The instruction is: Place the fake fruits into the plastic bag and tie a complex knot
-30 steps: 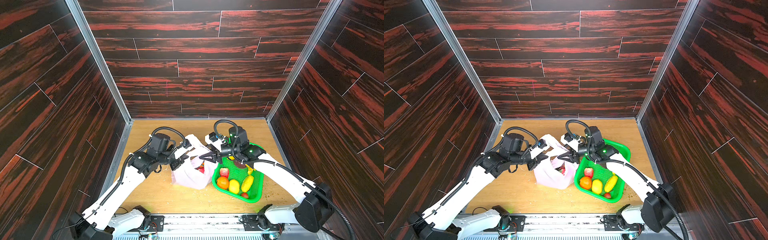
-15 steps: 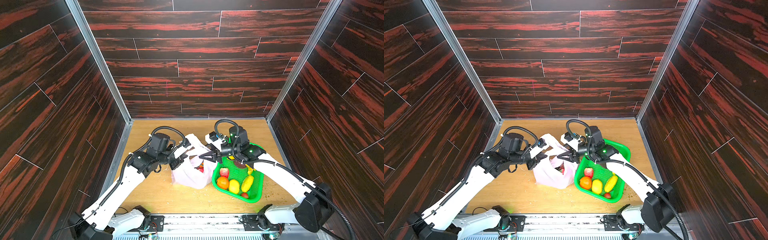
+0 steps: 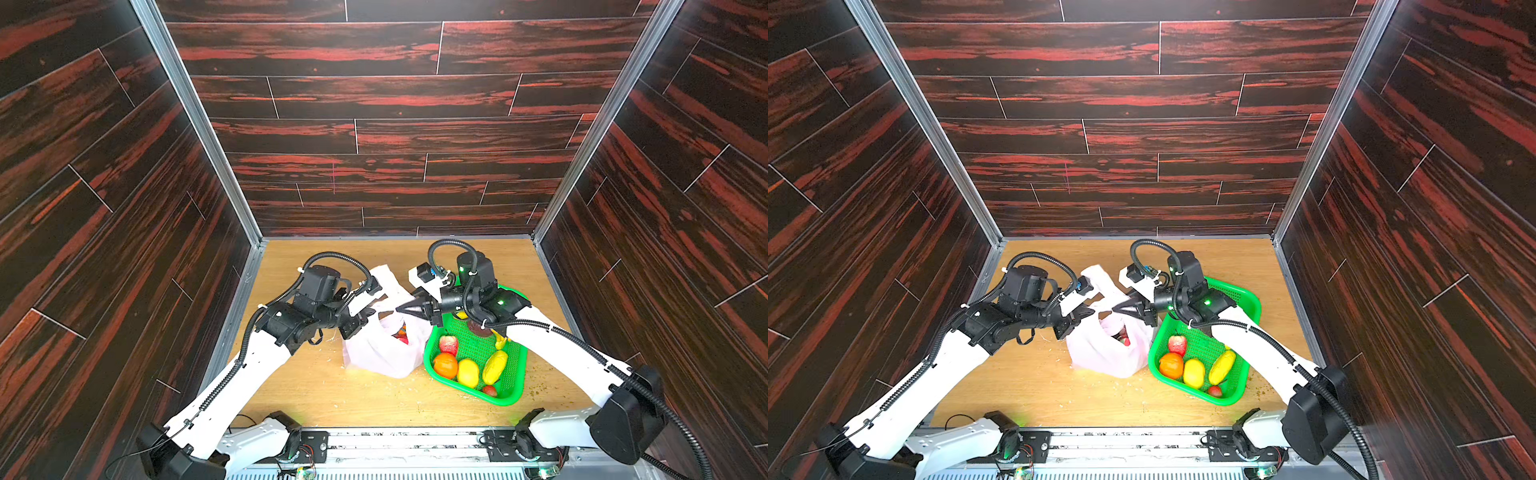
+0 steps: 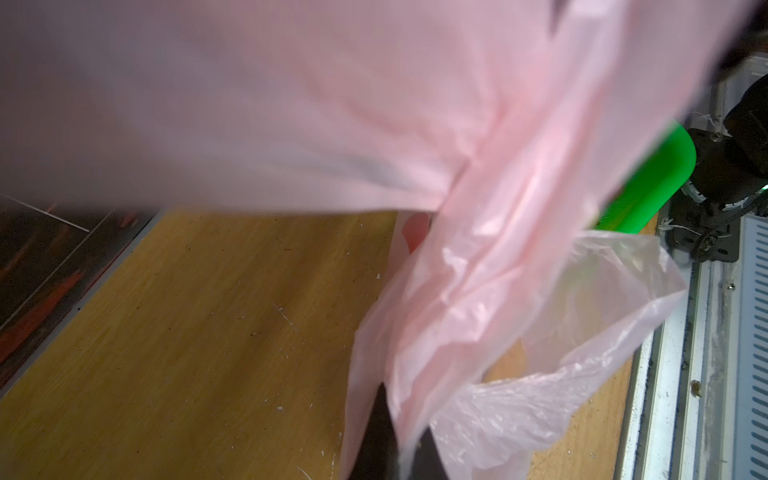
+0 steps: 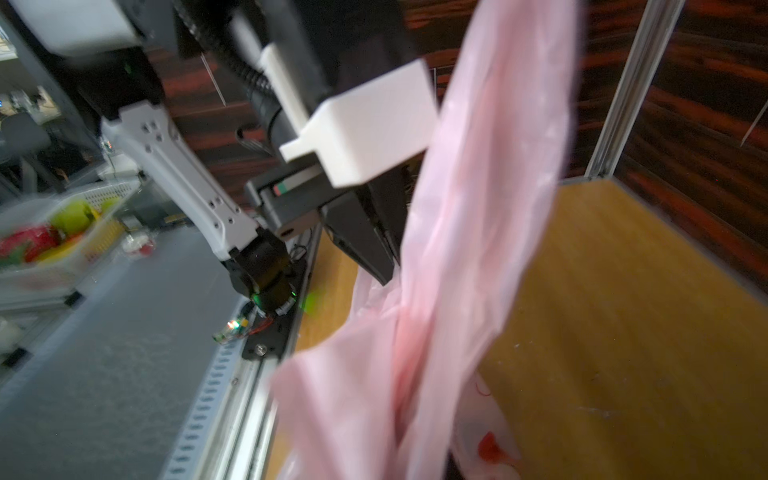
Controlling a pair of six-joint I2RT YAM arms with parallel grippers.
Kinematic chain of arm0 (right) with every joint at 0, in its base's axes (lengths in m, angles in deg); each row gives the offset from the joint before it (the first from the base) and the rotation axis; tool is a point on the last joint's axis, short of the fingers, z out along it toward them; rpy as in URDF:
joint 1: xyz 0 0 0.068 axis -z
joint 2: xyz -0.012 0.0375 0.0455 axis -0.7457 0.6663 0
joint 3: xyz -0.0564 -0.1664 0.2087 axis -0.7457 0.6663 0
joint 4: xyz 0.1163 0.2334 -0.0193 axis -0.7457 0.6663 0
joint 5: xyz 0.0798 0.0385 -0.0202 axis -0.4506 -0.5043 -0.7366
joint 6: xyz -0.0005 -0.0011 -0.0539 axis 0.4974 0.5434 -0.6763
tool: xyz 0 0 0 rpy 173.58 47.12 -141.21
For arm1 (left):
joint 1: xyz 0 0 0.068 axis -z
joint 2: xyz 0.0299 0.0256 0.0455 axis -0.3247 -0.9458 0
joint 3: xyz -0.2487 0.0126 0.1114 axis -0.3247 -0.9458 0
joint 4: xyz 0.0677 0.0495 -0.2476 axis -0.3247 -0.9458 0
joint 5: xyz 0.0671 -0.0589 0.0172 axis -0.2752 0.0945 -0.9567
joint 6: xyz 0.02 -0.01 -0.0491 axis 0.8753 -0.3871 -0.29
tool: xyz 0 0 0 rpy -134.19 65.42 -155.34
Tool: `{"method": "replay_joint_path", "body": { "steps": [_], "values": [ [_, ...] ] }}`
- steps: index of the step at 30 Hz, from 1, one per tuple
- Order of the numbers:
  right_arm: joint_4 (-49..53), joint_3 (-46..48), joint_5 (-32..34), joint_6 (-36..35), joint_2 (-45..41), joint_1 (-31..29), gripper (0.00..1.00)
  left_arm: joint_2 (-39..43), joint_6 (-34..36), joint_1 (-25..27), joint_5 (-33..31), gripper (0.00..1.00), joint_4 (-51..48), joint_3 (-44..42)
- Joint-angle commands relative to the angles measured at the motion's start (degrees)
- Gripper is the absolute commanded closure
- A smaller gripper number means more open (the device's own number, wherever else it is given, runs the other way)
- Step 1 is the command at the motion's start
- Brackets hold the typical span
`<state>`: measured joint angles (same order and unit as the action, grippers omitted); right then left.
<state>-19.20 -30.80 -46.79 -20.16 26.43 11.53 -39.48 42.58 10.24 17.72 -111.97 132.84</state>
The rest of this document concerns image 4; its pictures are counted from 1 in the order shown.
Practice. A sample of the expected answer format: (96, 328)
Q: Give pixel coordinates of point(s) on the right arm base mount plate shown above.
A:
(706, 234)

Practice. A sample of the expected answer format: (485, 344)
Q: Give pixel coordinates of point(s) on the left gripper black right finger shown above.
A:
(427, 464)

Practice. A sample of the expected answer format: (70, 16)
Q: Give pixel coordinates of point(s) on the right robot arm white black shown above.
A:
(731, 162)

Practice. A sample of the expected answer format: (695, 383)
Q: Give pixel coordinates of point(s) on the green plastic perforated basket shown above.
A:
(652, 184)

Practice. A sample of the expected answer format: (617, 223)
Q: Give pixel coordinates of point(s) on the metal front rail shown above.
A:
(697, 401)

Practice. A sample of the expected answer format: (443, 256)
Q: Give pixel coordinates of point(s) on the pink printed plastic bag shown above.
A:
(509, 124)

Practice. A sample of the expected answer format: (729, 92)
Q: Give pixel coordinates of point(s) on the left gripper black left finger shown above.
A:
(377, 458)

